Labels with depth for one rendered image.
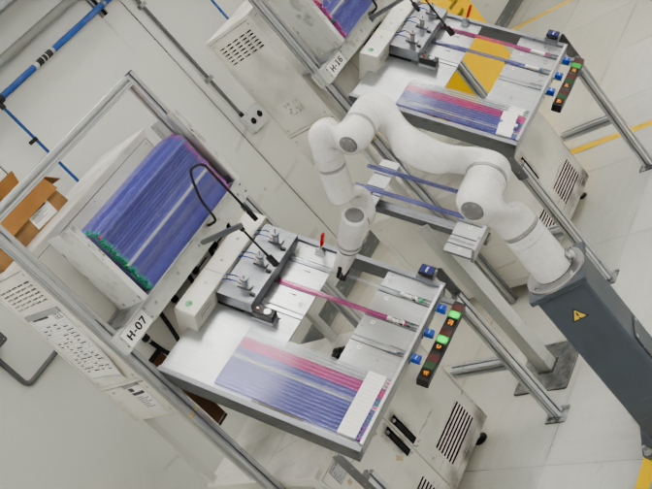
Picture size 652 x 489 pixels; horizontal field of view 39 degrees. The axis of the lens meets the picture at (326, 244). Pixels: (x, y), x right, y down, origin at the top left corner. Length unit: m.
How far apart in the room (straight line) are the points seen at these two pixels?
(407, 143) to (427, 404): 1.18
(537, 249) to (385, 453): 0.98
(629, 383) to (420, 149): 0.99
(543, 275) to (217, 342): 1.06
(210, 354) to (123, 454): 1.62
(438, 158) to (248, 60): 1.55
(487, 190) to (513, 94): 1.37
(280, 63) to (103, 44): 1.42
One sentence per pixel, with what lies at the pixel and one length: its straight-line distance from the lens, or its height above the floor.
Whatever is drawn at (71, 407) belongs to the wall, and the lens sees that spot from 4.48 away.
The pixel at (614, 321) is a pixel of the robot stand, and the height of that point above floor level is 0.51.
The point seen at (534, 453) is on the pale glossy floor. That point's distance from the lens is 3.51.
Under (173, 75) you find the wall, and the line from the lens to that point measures 5.22.
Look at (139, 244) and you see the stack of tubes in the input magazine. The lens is 3.00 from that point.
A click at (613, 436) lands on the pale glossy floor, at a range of 3.35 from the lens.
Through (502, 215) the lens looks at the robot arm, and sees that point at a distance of 2.63.
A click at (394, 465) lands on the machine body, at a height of 0.36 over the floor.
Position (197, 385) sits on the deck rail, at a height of 1.10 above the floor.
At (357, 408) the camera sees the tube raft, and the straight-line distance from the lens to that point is 2.87.
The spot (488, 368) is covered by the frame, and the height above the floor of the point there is 0.31.
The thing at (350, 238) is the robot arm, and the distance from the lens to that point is 2.97.
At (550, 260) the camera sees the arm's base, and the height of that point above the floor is 0.77.
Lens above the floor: 2.11
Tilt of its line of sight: 19 degrees down
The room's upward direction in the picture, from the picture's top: 43 degrees counter-clockwise
